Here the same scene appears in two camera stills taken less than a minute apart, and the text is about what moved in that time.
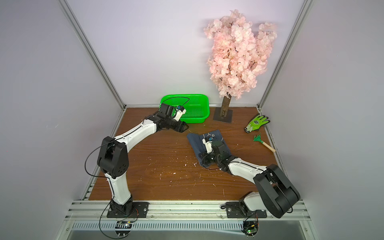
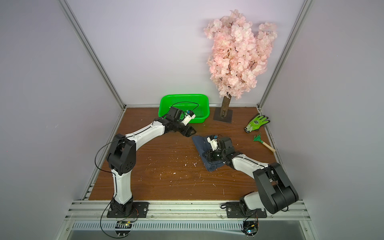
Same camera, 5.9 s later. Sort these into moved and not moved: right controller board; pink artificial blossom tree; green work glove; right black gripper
Moved: right black gripper
Not moved: green work glove; pink artificial blossom tree; right controller board
